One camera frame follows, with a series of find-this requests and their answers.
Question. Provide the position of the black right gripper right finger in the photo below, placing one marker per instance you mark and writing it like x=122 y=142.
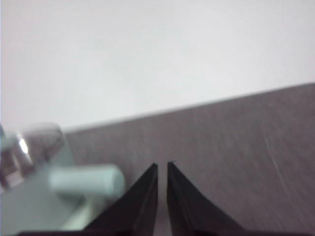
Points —
x=192 y=211

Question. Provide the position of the green breakfast machine base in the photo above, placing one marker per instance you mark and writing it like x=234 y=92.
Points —
x=29 y=211

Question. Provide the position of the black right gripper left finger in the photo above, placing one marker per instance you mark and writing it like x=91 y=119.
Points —
x=133 y=211

